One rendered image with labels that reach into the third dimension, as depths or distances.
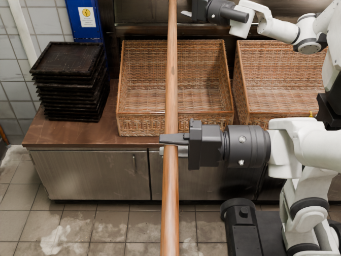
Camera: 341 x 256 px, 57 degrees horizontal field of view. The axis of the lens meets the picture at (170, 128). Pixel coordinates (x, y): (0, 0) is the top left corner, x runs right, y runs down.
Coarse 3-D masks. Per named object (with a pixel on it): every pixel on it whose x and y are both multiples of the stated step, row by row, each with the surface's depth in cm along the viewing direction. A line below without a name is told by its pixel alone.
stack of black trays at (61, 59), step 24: (48, 48) 158; (72, 48) 160; (96, 48) 160; (48, 72) 142; (72, 72) 142; (96, 72) 155; (48, 96) 152; (72, 96) 152; (96, 96) 156; (72, 120) 164; (96, 120) 161
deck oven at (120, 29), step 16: (112, 16) 166; (112, 32) 172; (128, 32) 172; (144, 32) 172; (160, 32) 172; (192, 32) 172; (208, 32) 172; (224, 32) 172; (256, 32) 172; (112, 48) 179; (112, 64) 186
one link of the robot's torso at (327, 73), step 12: (336, 12) 84; (336, 24) 82; (336, 36) 80; (336, 48) 79; (324, 60) 92; (336, 60) 77; (324, 72) 90; (336, 72) 81; (324, 84) 88; (336, 84) 82; (336, 96) 83; (336, 108) 86
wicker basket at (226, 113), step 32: (128, 64) 177; (160, 64) 177; (192, 64) 178; (224, 64) 165; (128, 96) 178; (160, 96) 178; (192, 96) 178; (224, 96) 166; (128, 128) 159; (160, 128) 152; (224, 128) 153
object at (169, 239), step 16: (176, 0) 122; (176, 16) 111; (176, 32) 102; (176, 48) 94; (176, 64) 88; (176, 80) 82; (176, 96) 77; (176, 112) 72; (176, 128) 69; (176, 160) 62; (176, 176) 59; (176, 192) 56; (176, 208) 54; (176, 224) 52; (160, 240) 51; (176, 240) 50
